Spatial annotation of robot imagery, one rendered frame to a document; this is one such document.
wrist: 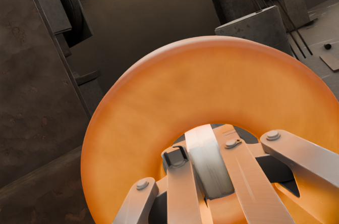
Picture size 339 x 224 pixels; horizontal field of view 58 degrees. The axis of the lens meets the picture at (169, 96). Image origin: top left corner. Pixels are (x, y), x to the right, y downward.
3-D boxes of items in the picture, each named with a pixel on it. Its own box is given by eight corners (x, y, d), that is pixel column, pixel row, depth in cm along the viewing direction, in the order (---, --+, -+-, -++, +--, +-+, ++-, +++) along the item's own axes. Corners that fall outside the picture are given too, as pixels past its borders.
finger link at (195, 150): (222, 197, 15) (208, 202, 15) (205, 142, 22) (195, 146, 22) (201, 145, 15) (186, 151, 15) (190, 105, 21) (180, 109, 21)
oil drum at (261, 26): (231, 119, 302) (200, 33, 286) (268, 94, 331) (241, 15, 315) (281, 121, 252) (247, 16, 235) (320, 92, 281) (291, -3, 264)
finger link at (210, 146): (201, 145, 15) (216, 140, 14) (190, 105, 21) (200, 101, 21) (222, 197, 15) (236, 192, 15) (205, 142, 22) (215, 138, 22)
